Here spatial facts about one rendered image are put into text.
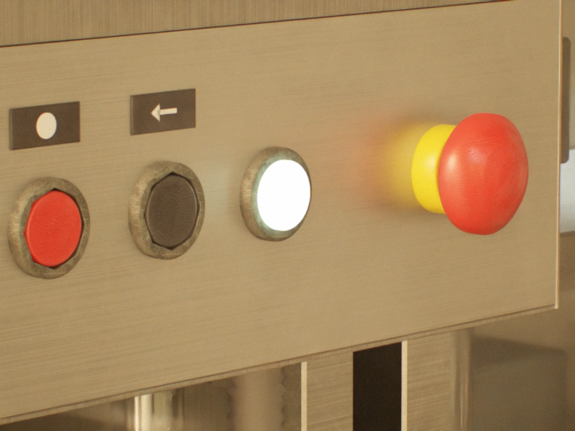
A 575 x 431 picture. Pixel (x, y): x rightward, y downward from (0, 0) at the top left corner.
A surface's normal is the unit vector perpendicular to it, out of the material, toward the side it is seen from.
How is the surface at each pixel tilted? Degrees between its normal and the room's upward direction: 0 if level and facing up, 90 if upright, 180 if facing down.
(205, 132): 90
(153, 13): 90
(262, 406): 58
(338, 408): 90
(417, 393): 90
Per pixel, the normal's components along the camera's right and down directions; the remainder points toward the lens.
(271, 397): 0.49, 0.63
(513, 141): 0.78, -0.39
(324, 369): 0.73, 0.10
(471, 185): 0.28, 0.18
